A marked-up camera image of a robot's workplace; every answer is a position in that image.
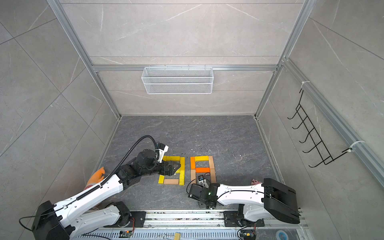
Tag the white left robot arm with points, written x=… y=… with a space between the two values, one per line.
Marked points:
x=74 y=216

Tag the aluminium frame post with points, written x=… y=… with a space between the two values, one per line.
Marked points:
x=74 y=39

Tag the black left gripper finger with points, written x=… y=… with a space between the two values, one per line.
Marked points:
x=175 y=164
x=175 y=172

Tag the tan wooden block angled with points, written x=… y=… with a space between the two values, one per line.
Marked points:
x=193 y=176

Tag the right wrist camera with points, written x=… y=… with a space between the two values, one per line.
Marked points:
x=202 y=181

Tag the white wire mesh basket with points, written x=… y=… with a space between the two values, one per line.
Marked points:
x=178 y=80

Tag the light wooden block front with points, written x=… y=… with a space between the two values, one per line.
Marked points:
x=211 y=162

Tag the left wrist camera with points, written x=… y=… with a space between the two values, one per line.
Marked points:
x=161 y=149

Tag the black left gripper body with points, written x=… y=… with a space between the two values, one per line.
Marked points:
x=157 y=168

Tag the pink toy figure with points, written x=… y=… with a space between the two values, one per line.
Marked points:
x=255 y=182

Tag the lime yellow block short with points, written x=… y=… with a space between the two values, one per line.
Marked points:
x=182 y=167

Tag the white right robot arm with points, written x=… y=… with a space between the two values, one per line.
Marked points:
x=269 y=198

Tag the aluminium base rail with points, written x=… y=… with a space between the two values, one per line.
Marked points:
x=198 y=225

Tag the orange block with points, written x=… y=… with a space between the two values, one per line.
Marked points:
x=203 y=170
x=193 y=163

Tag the orange plush toy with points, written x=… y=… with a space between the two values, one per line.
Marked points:
x=97 y=177

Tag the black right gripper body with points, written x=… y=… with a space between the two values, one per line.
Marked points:
x=202 y=204

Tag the black wire hook rack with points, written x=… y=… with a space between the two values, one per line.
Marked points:
x=313 y=136

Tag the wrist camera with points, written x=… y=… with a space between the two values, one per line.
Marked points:
x=202 y=181
x=161 y=149

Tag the yellow block angled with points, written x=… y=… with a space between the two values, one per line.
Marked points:
x=202 y=158

